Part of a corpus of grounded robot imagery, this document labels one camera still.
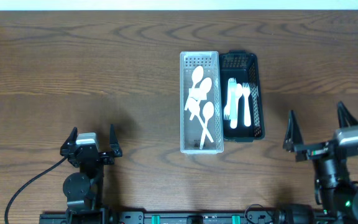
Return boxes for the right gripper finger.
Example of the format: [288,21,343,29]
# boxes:
[283,110,303,148]
[337,101,358,128]

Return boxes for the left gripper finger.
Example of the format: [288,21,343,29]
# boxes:
[61,127,78,150]
[109,124,119,152]

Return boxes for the white plastic fork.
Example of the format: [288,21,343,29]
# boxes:
[223,90,231,120]
[227,78,237,121]
[242,83,251,127]

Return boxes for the white plastic spoon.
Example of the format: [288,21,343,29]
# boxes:
[188,98,214,142]
[185,66,204,110]
[230,83,242,129]
[196,77,212,105]

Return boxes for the white plastic spoon horizontal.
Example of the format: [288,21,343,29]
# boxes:
[200,101,214,149]

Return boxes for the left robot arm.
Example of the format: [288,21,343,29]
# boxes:
[60,125,122,224]

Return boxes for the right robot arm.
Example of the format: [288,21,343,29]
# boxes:
[273,102,358,223]

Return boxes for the clear plastic basket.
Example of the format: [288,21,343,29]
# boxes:
[180,51,224,154]

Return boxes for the black plastic basket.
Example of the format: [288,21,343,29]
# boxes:
[219,50,265,142]

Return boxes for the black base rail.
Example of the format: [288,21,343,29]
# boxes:
[39,206,337,224]

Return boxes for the left black cable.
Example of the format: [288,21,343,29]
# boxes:
[4,156,70,224]

